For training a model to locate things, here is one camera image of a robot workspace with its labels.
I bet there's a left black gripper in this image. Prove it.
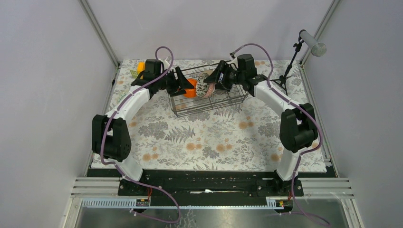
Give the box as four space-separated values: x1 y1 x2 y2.
155 66 194 96

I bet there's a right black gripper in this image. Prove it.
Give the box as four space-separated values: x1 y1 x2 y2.
204 60 245 93

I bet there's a beige bowl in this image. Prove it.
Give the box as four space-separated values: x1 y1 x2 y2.
200 73 210 81

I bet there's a pink speckled bowl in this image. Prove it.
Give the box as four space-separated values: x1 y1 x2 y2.
195 78 216 98

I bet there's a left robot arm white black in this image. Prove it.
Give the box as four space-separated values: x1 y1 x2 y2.
92 59 195 195

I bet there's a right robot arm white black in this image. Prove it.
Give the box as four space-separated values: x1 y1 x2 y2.
204 54 319 196

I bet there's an orange bowl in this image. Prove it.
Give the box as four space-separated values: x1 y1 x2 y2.
184 78 197 98

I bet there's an orange yellow block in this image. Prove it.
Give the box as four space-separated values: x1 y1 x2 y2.
136 61 145 74

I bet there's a black microphone tripod stand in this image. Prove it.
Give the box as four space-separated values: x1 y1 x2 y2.
271 38 304 95

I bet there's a floral patterned table mat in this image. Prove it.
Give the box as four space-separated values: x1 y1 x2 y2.
109 59 326 172

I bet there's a silver microphone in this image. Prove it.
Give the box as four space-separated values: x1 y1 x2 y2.
299 29 327 57

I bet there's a black wire dish rack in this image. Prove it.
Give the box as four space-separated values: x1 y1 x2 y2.
167 61 249 118

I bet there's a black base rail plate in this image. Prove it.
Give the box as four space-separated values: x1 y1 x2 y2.
88 168 305 209

